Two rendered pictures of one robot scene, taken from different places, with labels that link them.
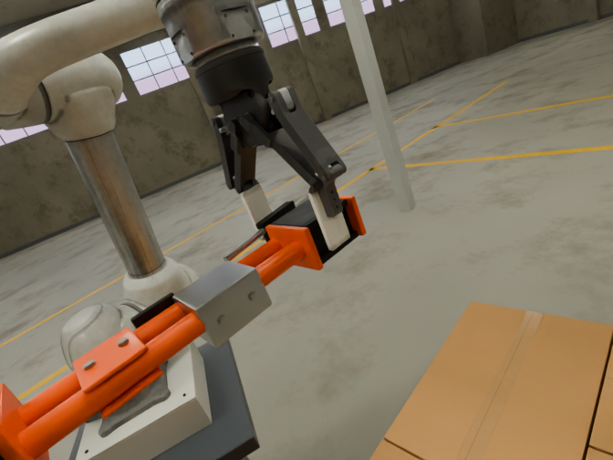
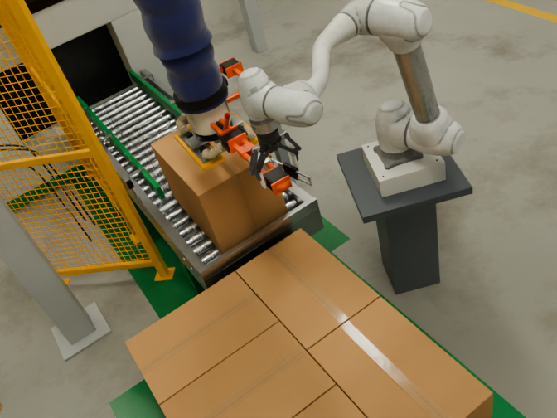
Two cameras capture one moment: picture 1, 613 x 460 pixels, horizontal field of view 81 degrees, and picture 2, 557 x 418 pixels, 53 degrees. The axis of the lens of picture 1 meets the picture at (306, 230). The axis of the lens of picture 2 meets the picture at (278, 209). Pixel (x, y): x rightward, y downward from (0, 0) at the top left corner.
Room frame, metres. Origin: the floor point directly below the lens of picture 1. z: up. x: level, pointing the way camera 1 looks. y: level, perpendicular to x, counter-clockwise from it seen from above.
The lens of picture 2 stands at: (0.79, -1.51, 2.47)
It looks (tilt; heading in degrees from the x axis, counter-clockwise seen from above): 41 degrees down; 106
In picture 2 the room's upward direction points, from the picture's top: 17 degrees counter-clockwise
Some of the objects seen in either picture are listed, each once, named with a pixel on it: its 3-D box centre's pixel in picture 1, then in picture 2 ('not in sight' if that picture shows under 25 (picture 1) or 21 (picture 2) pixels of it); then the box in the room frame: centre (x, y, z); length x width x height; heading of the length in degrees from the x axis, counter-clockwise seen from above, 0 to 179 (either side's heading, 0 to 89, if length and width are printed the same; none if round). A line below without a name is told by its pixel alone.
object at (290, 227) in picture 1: (316, 230); (276, 180); (0.40, -0.01, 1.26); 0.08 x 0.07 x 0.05; 125
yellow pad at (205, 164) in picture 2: not in sight; (196, 144); (-0.02, 0.43, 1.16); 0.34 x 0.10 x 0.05; 125
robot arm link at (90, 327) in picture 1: (107, 346); (395, 123); (0.84, 0.59, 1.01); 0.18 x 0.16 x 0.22; 143
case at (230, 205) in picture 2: not in sight; (219, 179); (-0.09, 0.70, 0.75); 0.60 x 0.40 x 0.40; 127
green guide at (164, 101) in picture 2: not in sight; (177, 106); (-0.60, 1.78, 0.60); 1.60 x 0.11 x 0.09; 128
